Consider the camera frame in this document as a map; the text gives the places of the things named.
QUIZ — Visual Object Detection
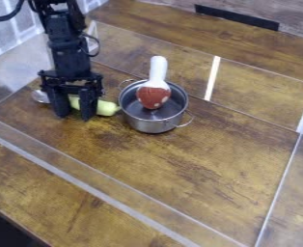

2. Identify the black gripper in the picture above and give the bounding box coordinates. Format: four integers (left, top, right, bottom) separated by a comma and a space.
38, 70, 103, 122

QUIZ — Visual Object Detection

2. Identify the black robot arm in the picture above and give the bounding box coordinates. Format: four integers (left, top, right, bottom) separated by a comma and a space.
27, 0, 102, 121

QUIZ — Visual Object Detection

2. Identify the red white toy mushroom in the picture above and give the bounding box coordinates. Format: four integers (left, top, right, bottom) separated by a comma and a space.
135, 56, 170, 109

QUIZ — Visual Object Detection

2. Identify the small steel pot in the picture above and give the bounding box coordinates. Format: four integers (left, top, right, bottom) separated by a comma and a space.
118, 79, 194, 134

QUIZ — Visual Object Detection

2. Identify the black bar on table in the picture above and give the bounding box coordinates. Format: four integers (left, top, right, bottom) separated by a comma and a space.
194, 4, 279, 31

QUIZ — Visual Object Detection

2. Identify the clear acrylic triangle bracket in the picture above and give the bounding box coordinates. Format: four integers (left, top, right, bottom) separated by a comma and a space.
86, 20, 99, 57

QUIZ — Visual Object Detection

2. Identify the black cable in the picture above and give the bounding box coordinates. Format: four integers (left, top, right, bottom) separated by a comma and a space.
0, 0, 26, 22

